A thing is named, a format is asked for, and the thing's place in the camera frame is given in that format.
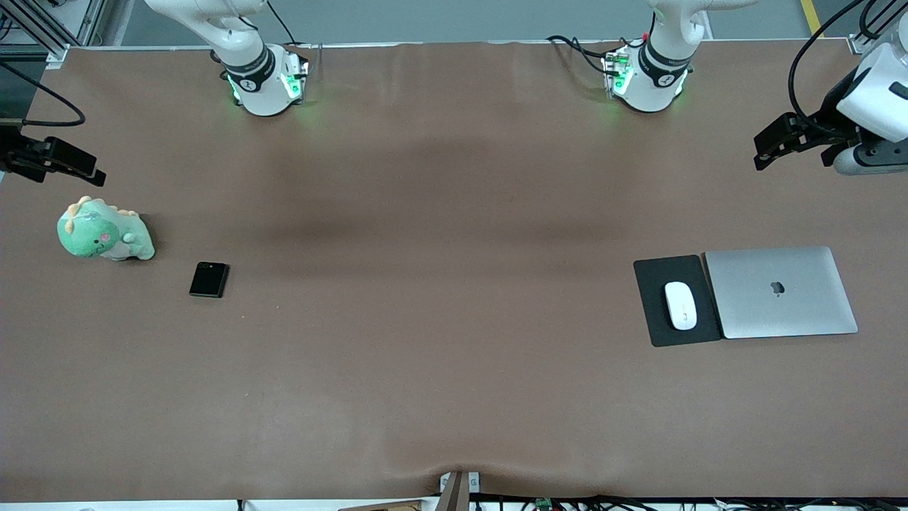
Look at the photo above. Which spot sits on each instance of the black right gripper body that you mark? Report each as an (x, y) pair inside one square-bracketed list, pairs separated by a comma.
[(15, 155)]

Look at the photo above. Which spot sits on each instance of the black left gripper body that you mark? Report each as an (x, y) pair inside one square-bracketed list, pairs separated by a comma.
[(827, 116)]

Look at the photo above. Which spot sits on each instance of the black square phone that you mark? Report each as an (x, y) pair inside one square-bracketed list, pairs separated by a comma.
[(209, 280)]

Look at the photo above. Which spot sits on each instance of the white computer mouse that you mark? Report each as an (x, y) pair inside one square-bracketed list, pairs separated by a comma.
[(681, 305)]

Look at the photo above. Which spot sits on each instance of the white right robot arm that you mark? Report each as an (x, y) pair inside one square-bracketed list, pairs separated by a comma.
[(248, 92)]

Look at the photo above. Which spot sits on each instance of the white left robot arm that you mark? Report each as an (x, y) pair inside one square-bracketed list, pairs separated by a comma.
[(652, 85)]

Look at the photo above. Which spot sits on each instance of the black mouse pad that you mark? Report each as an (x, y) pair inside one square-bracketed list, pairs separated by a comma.
[(649, 312)]

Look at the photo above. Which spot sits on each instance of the green dinosaur plush toy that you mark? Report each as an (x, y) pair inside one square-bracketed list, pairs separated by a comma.
[(96, 238)]

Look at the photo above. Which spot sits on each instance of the silver closed laptop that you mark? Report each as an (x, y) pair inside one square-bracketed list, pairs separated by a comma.
[(780, 312)]

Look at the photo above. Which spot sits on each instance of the green-lit left base box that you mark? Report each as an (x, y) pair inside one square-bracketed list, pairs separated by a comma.
[(616, 71)]

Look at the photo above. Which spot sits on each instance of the green-lit base box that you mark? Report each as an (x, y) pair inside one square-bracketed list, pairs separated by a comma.
[(292, 81), (616, 71)]

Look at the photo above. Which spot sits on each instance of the green-lit right base box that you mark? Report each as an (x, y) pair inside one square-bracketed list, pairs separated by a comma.
[(292, 81)]

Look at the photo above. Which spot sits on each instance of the brown table cover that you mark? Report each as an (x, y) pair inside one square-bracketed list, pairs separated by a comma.
[(355, 390)]

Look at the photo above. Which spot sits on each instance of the aluminium frame post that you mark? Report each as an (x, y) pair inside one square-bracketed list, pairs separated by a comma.
[(860, 44)]

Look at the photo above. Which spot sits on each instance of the aluminium frame profiles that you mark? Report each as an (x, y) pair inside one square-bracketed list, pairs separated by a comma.
[(89, 21)]

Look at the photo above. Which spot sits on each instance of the grey metal table bracket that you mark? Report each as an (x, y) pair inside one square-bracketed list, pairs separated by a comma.
[(454, 493)]

